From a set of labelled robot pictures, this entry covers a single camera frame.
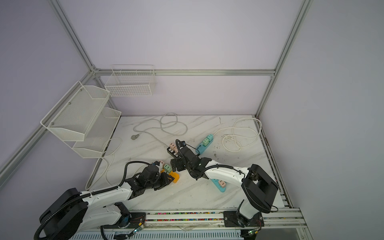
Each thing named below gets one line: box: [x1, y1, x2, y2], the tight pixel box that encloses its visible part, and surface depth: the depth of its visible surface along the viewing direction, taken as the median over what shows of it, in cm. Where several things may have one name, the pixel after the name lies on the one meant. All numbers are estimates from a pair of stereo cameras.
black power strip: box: [167, 146, 181, 159], surface depth 98 cm
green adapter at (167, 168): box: [163, 164, 172, 173], surface depth 86 cm
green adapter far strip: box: [202, 138, 209, 147], surface depth 100 cm
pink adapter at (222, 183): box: [219, 180, 226, 188], surface depth 80 cm
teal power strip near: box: [210, 178, 227, 193], surface depth 84 cm
